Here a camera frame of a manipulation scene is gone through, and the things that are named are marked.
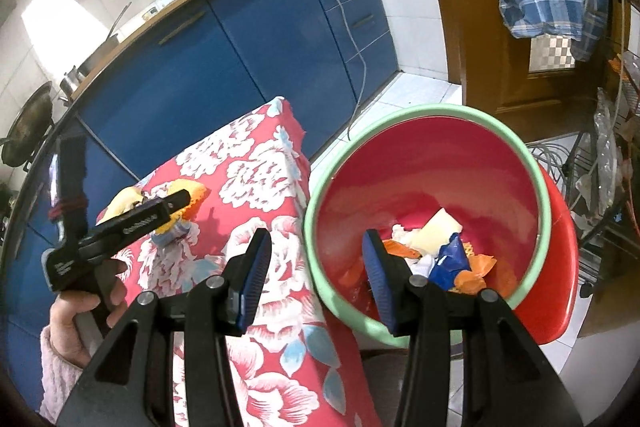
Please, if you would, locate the red basin with green rim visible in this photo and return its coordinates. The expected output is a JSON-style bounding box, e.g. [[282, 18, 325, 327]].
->
[[302, 104, 553, 348]]

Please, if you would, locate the person's left forearm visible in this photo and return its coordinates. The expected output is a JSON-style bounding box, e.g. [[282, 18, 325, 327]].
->
[[39, 324, 93, 425]]

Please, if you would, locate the blue kitchen cabinet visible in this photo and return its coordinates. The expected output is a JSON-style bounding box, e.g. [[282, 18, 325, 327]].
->
[[0, 0, 401, 408]]

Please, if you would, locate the metal wire rack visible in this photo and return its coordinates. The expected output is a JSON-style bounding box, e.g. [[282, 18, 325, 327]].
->
[[525, 92, 640, 253]]

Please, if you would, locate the person's left hand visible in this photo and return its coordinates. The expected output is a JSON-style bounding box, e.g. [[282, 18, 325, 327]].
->
[[50, 259, 129, 365]]

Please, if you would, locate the small steel pot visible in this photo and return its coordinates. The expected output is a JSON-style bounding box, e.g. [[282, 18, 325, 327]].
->
[[59, 66, 88, 95]]

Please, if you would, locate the white power cable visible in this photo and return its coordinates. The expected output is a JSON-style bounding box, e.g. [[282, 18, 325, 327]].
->
[[272, 0, 371, 140]]

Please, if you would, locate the black wok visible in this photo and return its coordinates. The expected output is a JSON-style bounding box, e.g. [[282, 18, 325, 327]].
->
[[0, 81, 55, 168]]

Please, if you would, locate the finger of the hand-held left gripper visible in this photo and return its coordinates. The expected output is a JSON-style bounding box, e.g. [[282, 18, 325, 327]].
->
[[142, 188, 193, 223]]

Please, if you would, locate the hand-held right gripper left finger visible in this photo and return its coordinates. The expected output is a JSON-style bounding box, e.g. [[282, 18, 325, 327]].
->
[[57, 228, 273, 427]]

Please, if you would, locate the blue plastic bag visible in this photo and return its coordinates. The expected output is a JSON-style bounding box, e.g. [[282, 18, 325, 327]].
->
[[429, 233, 473, 292]]

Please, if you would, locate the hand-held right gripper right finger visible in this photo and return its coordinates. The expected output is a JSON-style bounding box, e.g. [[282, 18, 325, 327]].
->
[[361, 228, 583, 427]]

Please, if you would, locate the cream foam piece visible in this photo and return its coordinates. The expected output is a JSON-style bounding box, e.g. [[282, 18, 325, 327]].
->
[[410, 207, 463, 253]]

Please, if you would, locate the long-handled pan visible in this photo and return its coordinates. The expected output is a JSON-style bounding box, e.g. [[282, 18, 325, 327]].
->
[[75, 2, 132, 78]]

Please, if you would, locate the red floral tablecloth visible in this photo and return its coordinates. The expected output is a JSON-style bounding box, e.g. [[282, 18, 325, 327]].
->
[[95, 96, 381, 427]]

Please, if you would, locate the yellow banana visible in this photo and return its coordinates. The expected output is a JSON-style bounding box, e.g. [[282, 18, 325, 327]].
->
[[100, 187, 146, 223]]

